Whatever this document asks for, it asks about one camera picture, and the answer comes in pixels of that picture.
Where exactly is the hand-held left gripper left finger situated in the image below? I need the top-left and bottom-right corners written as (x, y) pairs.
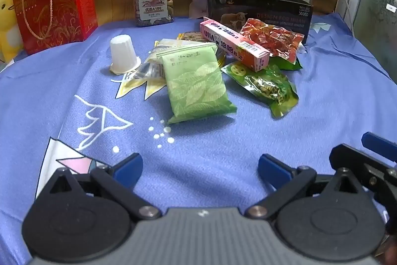
top-left (46, 152), bottom-right (162, 220)

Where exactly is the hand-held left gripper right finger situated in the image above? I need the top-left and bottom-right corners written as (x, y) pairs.
top-left (245, 154), bottom-right (364, 220)

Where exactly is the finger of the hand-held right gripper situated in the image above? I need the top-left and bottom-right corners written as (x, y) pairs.
top-left (361, 131), bottom-right (397, 160)
top-left (329, 143), bottom-right (397, 216)

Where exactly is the green vacuum snack packet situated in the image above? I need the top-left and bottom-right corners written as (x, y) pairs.
top-left (221, 62), bottom-right (300, 119)

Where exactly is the striped small snack packet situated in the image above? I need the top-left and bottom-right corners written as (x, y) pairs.
top-left (129, 62), bottom-right (166, 81)

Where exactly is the dark green snack packet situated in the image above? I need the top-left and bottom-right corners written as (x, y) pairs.
top-left (270, 56), bottom-right (303, 71)

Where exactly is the light green leaf-print packet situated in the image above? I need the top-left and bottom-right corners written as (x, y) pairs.
top-left (156, 42), bottom-right (238, 125)

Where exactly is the white jelly cup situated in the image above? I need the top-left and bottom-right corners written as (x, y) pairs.
top-left (109, 34), bottom-right (141, 73)

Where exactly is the red snack packet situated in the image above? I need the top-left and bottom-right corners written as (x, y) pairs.
top-left (240, 18), bottom-right (306, 64)

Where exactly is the pink candy box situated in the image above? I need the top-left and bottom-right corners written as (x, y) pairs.
top-left (199, 17), bottom-right (270, 72)

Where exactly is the brown small snack packet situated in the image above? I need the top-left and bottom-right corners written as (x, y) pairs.
top-left (178, 31), bottom-right (207, 43)

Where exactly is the blue printed blanket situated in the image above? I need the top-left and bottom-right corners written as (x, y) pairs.
top-left (0, 13), bottom-right (397, 265)

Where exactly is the frosted glass sliding door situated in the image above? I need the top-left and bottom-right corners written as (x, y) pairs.
top-left (340, 0), bottom-right (397, 86)

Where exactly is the red gift bag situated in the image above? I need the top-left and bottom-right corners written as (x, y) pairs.
top-left (12, 0), bottom-right (99, 55)

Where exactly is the yellow duck plush toy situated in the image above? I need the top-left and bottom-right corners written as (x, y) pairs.
top-left (0, 0), bottom-right (24, 64)

